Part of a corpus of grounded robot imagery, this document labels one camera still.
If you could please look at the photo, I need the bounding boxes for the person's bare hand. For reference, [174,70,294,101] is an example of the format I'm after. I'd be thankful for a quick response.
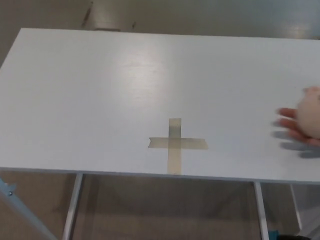
[272,107,320,149]

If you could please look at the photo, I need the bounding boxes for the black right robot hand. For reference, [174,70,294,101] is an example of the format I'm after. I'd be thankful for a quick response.
[277,234,310,240]

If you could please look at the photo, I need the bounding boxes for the pink dumpling plush toy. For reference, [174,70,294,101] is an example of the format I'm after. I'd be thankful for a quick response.
[296,86,320,140]

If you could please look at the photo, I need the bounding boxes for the white table leg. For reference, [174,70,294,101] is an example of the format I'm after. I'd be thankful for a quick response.
[61,173,84,240]
[289,183,304,238]
[253,181,271,240]

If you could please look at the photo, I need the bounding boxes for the notched beige tape strip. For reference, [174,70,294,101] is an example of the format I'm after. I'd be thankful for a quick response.
[147,137,209,151]

